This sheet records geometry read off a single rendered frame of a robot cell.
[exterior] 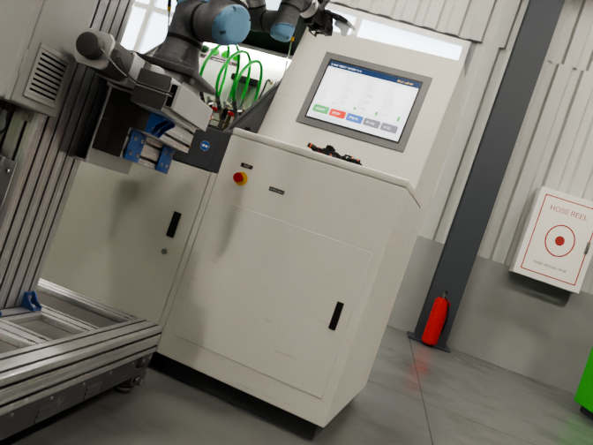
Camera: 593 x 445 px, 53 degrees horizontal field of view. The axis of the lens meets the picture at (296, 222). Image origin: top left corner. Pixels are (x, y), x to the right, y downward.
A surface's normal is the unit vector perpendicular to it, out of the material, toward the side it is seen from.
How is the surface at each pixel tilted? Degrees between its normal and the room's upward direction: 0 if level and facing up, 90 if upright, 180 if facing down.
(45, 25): 90
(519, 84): 90
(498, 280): 90
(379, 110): 76
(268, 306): 90
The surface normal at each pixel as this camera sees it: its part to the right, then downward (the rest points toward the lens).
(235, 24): 0.72, 0.39
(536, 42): -0.16, -0.05
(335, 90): -0.19, -0.32
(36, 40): 0.93, 0.33
